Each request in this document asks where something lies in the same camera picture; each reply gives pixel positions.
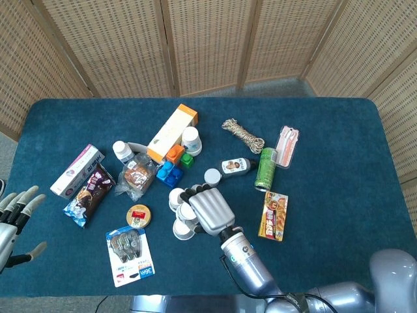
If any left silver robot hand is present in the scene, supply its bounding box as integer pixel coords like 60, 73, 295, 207
0, 185, 48, 275

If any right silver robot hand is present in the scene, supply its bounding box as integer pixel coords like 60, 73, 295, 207
180, 183, 244, 236

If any dark blue toy block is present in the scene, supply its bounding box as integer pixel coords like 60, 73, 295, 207
165, 166, 185, 190

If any dark grey sauce bottle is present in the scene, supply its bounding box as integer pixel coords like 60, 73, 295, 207
204, 158, 258, 188

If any light blue toy block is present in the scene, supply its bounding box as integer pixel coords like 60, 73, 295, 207
156, 161, 173, 183

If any yellow curry box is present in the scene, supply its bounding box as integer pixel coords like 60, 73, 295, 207
257, 190, 289, 243

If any orange toy building block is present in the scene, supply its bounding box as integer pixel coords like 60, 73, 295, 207
165, 144, 186, 164

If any green drink can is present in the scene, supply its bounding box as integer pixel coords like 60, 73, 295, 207
253, 147, 279, 192

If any round gold tin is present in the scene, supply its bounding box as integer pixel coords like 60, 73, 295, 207
126, 203, 153, 229

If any bread in clear bag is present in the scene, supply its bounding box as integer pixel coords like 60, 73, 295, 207
114, 153, 157, 202

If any brown chocolate snack bag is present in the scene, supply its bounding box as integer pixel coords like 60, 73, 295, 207
63, 162, 117, 229

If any white and purple carton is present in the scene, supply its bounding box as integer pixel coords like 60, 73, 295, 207
50, 143, 106, 200

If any long white orange box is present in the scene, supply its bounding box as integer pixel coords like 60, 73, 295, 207
146, 103, 199, 163

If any correction tape blister pack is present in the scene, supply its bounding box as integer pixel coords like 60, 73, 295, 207
105, 228, 156, 288

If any white paper card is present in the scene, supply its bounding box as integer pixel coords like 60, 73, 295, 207
126, 141, 151, 155

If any pink cutlery blister pack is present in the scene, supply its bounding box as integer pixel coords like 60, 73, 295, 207
275, 125, 300, 170

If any grey robot torso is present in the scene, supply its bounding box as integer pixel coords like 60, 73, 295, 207
130, 294, 258, 313

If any white plastic pill bottle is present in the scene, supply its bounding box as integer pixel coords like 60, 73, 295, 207
112, 140, 135, 165

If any woven bamboo folding screen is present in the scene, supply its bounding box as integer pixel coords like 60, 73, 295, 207
0, 0, 417, 229

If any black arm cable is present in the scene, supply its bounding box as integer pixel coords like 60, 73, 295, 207
218, 256, 284, 299

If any coiled beige rope bundle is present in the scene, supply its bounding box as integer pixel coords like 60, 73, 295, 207
222, 118, 265, 154

